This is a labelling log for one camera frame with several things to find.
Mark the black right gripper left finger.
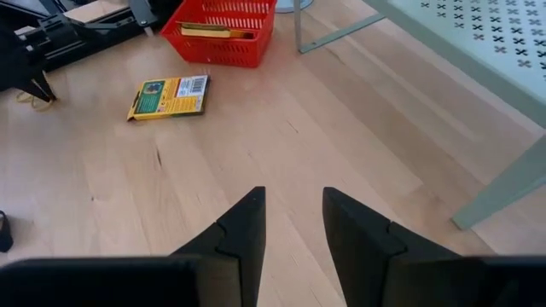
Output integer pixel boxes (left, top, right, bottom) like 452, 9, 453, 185
0, 185, 267, 307

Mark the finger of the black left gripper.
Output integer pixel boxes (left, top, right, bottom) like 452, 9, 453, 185
15, 67, 59, 104

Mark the sage green perforated metal shelf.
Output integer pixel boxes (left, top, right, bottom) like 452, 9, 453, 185
292, 0, 546, 232

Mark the red plastic basket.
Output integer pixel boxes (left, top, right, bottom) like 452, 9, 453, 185
160, 0, 278, 69

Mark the yellow green crayon box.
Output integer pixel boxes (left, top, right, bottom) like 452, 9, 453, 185
126, 73, 211, 123
176, 20, 256, 41

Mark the thin tan rubber band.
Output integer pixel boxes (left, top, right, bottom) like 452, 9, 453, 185
15, 90, 55, 113

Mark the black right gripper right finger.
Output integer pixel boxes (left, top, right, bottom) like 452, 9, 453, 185
322, 186, 546, 307

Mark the black aluminium rig frame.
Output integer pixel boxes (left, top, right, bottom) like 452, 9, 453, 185
0, 0, 184, 72

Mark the black wide elastic band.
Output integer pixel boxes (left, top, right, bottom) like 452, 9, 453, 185
0, 209, 15, 254

